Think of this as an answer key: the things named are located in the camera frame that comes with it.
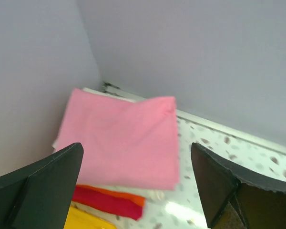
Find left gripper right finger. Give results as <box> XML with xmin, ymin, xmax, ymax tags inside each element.
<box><xmin>191</xmin><ymin>143</ymin><xmax>286</xmax><ymax>229</ymax></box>

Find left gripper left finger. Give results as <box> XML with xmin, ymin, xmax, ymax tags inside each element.
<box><xmin>0</xmin><ymin>143</ymin><xmax>83</xmax><ymax>229</ymax></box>

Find pink t shirt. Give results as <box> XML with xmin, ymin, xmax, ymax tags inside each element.
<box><xmin>56</xmin><ymin>89</ymin><xmax>179</xmax><ymax>190</ymax></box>

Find yellow plastic tray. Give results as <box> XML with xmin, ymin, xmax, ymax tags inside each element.
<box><xmin>64</xmin><ymin>207</ymin><xmax>117</xmax><ymax>229</ymax></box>

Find folded cream t shirt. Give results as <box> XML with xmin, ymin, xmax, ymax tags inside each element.
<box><xmin>51</xmin><ymin>87</ymin><xmax>166</xmax><ymax>215</ymax></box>

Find folded orange t shirt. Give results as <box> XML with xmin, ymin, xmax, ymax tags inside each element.
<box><xmin>76</xmin><ymin>185</ymin><xmax>145</xmax><ymax>207</ymax></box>

